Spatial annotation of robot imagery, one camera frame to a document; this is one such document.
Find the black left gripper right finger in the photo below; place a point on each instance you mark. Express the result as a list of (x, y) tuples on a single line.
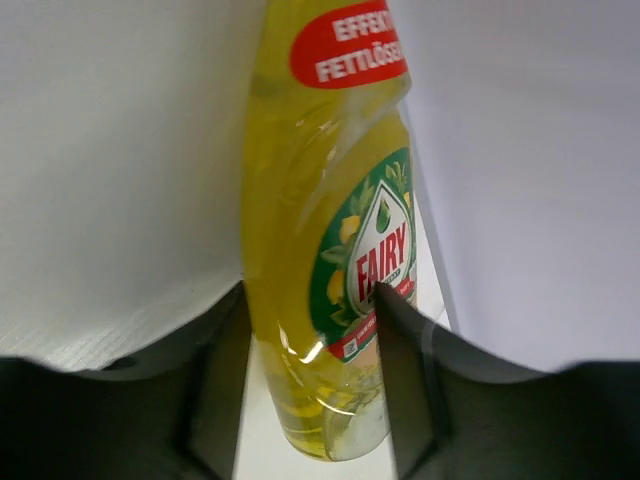
[(457, 411)]

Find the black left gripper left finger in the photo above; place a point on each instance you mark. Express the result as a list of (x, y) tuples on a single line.
[(171, 410)]

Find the yellow dish soap bottle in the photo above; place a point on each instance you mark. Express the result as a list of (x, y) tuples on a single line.
[(327, 214)]

